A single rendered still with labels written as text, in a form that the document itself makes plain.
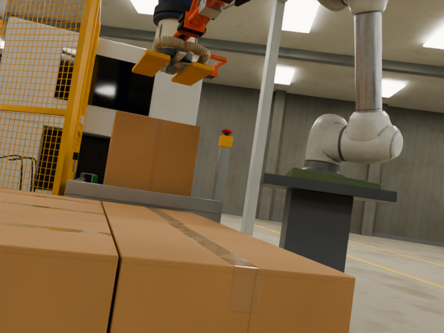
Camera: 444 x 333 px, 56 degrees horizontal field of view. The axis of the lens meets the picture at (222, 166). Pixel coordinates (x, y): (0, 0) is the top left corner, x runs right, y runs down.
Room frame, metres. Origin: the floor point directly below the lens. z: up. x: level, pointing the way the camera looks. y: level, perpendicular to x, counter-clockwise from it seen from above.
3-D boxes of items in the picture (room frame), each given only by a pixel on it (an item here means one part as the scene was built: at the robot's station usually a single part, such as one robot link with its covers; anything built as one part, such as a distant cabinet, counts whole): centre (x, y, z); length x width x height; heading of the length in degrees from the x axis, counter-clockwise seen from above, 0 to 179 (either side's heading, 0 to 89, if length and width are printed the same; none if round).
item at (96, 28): (3.44, 1.23, 1.05); 1.17 x 0.10 x 2.10; 17
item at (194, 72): (1.83, 0.19, 1.17); 0.34 x 0.10 x 0.05; 21
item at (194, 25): (1.56, 0.19, 1.27); 0.10 x 0.08 x 0.06; 111
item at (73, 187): (1.87, 0.31, 0.58); 0.70 x 0.03 x 0.06; 107
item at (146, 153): (2.21, 0.40, 0.75); 0.60 x 0.40 x 0.40; 16
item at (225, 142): (2.57, 0.00, 0.50); 0.07 x 0.07 x 1.00; 17
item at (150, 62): (1.76, 0.37, 1.17); 0.34 x 0.10 x 0.05; 21
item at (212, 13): (1.36, 0.12, 1.26); 0.07 x 0.07 x 0.04; 21
